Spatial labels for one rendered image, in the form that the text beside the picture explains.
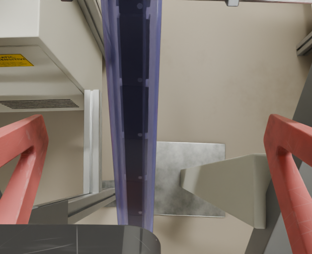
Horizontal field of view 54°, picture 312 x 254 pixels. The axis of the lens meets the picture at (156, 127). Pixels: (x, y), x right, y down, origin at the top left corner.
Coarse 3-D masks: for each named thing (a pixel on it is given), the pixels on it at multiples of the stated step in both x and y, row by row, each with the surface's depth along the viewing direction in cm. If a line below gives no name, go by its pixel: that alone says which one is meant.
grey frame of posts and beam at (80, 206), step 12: (84, 0) 75; (96, 0) 78; (84, 12) 79; (96, 12) 79; (96, 24) 88; (96, 36) 93; (108, 192) 88; (48, 204) 47; (72, 204) 52; (84, 204) 60; (96, 204) 71; (72, 216) 51; (84, 216) 59
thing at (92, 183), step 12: (84, 96) 78; (96, 96) 78; (84, 108) 78; (96, 108) 78; (84, 120) 77; (96, 120) 77; (84, 132) 77; (96, 132) 77; (84, 144) 76; (96, 144) 76; (84, 156) 76; (96, 156) 76; (84, 168) 75; (96, 168) 75; (84, 180) 75; (96, 180) 75; (108, 180) 106; (84, 192) 75; (96, 192) 75; (60, 204) 44; (108, 204) 105; (36, 216) 35; (48, 216) 39; (60, 216) 44
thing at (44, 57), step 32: (0, 0) 50; (32, 0) 50; (0, 32) 49; (32, 32) 49; (64, 32) 63; (0, 64) 59; (32, 64) 60; (64, 64) 63; (96, 64) 96; (0, 96) 83; (32, 96) 84; (64, 96) 85
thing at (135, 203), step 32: (128, 0) 7; (160, 0) 7; (128, 32) 7; (160, 32) 7; (128, 64) 8; (128, 96) 8; (128, 128) 9; (128, 160) 10; (128, 192) 11; (128, 224) 12
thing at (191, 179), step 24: (168, 144) 107; (192, 144) 107; (216, 144) 107; (168, 168) 106; (192, 168) 69; (216, 168) 40; (240, 168) 29; (264, 168) 25; (168, 192) 105; (192, 192) 67; (216, 192) 40; (240, 192) 28; (264, 192) 24; (216, 216) 103; (240, 216) 28; (264, 216) 24
